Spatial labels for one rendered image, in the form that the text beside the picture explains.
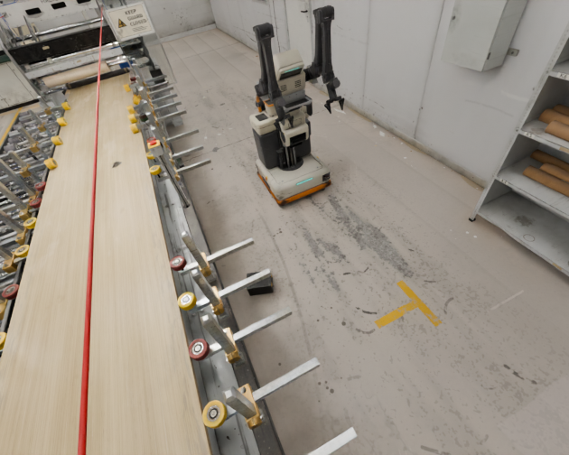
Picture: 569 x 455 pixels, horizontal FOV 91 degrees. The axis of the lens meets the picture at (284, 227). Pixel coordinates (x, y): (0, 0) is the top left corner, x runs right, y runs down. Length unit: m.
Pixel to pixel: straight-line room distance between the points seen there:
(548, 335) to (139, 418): 2.37
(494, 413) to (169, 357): 1.79
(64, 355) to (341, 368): 1.52
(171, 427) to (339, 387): 1.13
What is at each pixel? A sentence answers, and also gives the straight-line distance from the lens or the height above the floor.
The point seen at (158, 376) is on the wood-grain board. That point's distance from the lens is 1.33.
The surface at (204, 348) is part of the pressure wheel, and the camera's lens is 1.27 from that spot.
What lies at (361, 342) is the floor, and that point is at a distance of 2.15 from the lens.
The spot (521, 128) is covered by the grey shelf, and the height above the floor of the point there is 0.90.
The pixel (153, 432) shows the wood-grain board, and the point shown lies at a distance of 1.28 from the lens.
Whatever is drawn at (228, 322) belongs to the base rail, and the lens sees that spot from 1.52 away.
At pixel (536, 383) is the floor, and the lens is 2.39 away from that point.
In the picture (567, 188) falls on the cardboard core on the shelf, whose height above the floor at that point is 0.58.
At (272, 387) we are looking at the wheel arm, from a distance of 1.22.
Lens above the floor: 2.02
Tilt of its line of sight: 47 degrees down
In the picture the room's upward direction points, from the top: 12 degrees counter-clockwise
